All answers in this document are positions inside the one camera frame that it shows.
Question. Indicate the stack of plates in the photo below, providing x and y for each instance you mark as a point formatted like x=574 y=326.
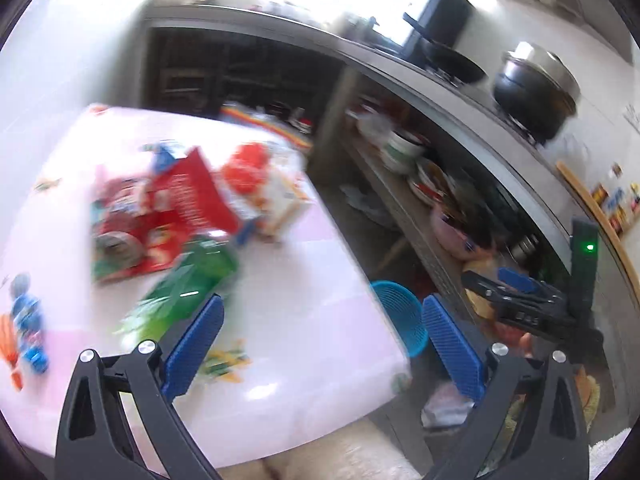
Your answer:
x=427 y=185

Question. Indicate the green plastic bottle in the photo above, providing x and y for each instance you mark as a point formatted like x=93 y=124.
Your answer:
x=190 y=270

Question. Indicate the person's right hand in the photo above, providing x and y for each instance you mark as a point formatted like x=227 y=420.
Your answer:
x=527 y=345

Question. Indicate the table with pink printed cover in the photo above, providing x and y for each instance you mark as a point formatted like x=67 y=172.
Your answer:
x=300 y=310

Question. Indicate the wooden stick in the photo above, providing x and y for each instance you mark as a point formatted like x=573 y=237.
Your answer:
x=390 y=255

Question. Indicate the small condiment bottle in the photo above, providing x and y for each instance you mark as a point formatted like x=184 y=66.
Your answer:
x=599 y=195
x=617 y=210
x=634 y=199

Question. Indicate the white plastic bag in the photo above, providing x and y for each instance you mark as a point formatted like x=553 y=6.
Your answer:
x=372 y=127

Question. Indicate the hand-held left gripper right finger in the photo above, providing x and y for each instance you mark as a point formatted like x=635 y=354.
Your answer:
x=452 y=350

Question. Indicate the pink basin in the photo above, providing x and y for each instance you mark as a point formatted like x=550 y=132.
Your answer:
x=450 y=237

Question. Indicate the pile of dark utensils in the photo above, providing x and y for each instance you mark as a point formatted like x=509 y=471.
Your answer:
x=470 y=205

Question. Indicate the crumpled white plastic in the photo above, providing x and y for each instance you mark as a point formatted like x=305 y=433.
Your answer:
x=365 y=202

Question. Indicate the yellow plastic bag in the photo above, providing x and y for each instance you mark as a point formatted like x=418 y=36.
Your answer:
x=480 y=300

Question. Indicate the colourful snack packet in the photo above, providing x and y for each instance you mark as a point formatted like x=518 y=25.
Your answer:
x=160 y=255

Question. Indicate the rainbow striped cloth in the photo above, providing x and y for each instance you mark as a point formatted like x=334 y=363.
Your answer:
x=265 y=122

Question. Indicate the white paper scrap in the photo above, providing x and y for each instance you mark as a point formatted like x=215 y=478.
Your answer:
x=440 y=405

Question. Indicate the black wok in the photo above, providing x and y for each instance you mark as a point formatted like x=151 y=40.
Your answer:
x=452 y=62

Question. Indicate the dark window frame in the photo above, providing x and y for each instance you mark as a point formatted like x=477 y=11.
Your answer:
x=450 y=5

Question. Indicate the blue plastic basket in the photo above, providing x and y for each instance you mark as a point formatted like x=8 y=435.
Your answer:
x=400 y=315

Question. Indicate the red and white packet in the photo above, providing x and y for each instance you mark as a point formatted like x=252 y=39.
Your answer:
x=250 y=170

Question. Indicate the concrete kitchen counter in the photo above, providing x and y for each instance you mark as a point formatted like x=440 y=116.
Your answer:
x=250 y=22

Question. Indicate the red metal can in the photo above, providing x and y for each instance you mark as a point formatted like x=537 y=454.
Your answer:
x=117 y=247

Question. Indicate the stack of white green bowls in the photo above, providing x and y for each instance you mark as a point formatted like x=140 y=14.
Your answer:
x=402 y=152

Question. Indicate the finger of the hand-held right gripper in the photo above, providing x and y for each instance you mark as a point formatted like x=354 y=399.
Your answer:
x=517 y=279
x=485 y=287

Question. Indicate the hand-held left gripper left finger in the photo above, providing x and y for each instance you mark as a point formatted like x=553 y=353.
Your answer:
x=195 y=345

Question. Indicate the black pot with steel lid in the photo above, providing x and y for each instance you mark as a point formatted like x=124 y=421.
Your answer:
x=535 y=95

